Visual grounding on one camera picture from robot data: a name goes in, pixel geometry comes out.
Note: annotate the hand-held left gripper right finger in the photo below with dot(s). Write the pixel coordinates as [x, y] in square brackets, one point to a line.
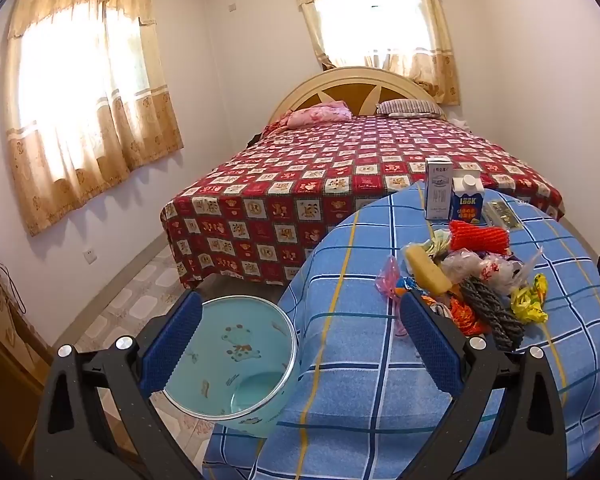
[430, 345]

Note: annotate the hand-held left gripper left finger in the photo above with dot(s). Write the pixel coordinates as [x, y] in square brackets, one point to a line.
[172, 345]

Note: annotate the red orange wrapper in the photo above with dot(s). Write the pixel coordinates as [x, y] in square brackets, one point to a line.
[467, 317]

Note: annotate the small blue orange wrapper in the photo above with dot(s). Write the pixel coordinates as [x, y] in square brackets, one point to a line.
[407, 285]

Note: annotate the light blue cartoon trash bin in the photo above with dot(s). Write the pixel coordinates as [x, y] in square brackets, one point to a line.
[235, 325]

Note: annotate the yellow plastic packet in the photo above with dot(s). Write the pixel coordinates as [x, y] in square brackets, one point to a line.
[427, 270]

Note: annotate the pink plastic bag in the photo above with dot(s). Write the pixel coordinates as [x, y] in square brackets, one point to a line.
[389, 277]

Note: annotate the yellow wrapper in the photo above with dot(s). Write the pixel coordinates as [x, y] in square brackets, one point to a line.
[530, 300]

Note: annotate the clear plastic bag red print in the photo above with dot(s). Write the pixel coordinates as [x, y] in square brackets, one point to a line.
[472, 267]

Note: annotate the pale plastic bag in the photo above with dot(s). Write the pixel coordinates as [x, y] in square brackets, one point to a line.
[437, 242]

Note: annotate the red foam net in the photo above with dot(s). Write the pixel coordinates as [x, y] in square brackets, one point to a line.
[480, 237]

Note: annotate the blue plaid table cloth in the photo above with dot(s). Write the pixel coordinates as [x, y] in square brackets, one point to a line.
[360, 310]

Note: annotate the gold foil packet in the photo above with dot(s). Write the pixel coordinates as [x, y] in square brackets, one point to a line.
[510, 221]

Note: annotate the clear plastic packet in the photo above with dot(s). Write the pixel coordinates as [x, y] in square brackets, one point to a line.
[494, 212]

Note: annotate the blue white drink carton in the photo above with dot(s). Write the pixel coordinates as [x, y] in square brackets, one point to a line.
[467, 205]

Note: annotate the white milk carton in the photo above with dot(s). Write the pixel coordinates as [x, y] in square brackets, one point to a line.
[438, 190]

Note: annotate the beige cardboard box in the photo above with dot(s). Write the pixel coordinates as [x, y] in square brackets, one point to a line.
[15, 320]

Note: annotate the wooden cabinet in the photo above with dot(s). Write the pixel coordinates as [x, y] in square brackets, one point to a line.
[5, 390]

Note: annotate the bed with red patterned cover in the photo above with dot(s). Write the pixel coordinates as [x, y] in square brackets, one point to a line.
[330, 175]

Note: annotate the white cloth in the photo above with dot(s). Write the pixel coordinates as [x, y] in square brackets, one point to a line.
[462, 125]

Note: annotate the striped pillow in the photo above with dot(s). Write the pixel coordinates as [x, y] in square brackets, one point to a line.
[410, 108]

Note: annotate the red cloth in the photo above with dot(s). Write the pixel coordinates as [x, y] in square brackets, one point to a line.
[277, 124]

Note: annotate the beige patterned curtain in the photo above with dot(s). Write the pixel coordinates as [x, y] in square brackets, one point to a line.
[90, 110]
[430, 50]

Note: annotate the pink pillow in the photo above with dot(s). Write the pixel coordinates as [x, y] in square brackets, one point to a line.
[320, 112]

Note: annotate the cream wooden bed headboard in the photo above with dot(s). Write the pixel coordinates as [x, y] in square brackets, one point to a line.
[325, 82]

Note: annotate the white wall socket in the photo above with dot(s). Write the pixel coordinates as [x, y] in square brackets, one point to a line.
[90, 256]

